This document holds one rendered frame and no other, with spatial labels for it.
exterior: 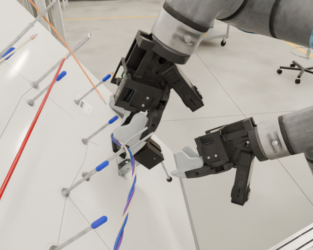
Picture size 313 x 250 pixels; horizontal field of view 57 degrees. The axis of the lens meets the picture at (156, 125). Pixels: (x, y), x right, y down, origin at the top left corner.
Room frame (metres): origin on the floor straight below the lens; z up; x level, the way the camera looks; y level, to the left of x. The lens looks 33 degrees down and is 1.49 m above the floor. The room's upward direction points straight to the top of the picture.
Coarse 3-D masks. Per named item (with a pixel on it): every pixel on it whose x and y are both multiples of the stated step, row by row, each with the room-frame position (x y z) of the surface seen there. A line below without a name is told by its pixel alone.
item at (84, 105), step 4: (76, 96) 0.57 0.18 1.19; (80, 96) 0.58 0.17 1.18; (84, 100) 0.58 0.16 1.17; (76, 104) 0.54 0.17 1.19; (80, 104) 0.55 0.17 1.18; (84, 104) 0.57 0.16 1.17; (88, 104) 0.58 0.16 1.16; (80, 108) 0.54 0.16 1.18; (84, 108) 0.55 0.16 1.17; (88, 108) 0.57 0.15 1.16; (92, 108) 0.58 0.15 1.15; (84, 112) 0.54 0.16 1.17; (88, 112) 0.55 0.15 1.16
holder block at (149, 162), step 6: (150, 138) 0.48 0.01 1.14; (150, 144) 0.45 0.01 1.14; (156, 144) 0.48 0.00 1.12; (144, 150) 0.44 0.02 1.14; (150, 150) 0.44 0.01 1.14; (156, 150) 0.46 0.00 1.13; (138, 156) 0.44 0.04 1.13; (144, 156) 0.44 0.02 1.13; (150, 156) 0.44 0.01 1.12; (156, 156) 0.44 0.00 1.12; (162, 156) 0.46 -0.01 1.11; (144, 162) 0.44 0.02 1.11; (150, 162) 0.44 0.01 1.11; (156, 162) 0.45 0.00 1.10; (150, 168) 0.45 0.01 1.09
